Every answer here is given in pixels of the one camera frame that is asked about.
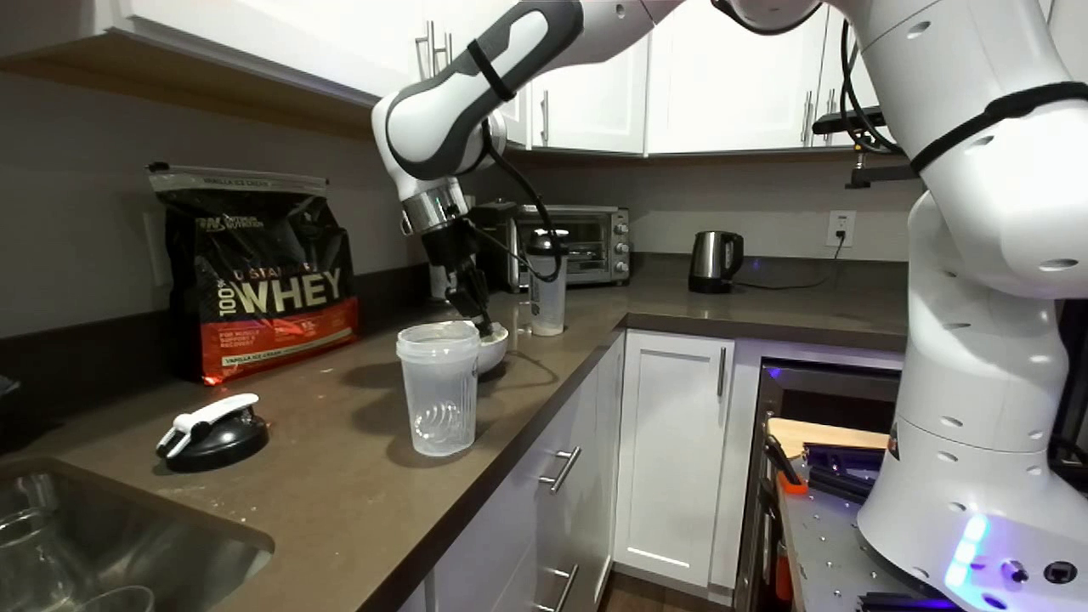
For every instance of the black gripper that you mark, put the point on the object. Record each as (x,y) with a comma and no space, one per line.
(457,253)

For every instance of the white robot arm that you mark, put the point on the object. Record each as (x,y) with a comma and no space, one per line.
(986,342)

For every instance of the white bowl with powder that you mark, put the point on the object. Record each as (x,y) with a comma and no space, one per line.
(496,347)

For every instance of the clear open shaker cup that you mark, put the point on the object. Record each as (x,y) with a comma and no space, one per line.
(440,393)

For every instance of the black red whey bag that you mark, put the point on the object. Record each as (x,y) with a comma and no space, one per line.
(265,282)

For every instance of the white paper towel roll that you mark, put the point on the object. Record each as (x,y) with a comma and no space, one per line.
(435,282)

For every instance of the shaker bottle with black lid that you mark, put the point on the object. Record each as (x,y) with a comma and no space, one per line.
(548,297)

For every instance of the silver toaster oven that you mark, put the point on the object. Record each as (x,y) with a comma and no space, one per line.
(599,242)

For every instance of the steel electric kettle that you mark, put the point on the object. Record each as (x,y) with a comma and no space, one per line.
(715,259)

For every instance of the black shaker lid white cap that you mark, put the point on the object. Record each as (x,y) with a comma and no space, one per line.
(215,436)

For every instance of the dark built-in appliance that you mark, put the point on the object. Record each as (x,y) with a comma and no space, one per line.
(828,393)

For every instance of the wooden board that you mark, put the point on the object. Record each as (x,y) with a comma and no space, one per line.
(828,432)

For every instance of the steel sink basin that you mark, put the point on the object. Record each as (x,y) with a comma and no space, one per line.
(122,545)

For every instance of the perforated metal robot table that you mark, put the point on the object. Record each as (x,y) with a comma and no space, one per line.
(828,555)

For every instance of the clear glass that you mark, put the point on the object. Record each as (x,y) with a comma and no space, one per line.
(28,555)

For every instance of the white wall outlet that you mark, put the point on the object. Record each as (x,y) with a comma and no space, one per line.
(840,226)

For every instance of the black stereo camera on mount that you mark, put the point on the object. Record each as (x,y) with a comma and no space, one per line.
(867,118)

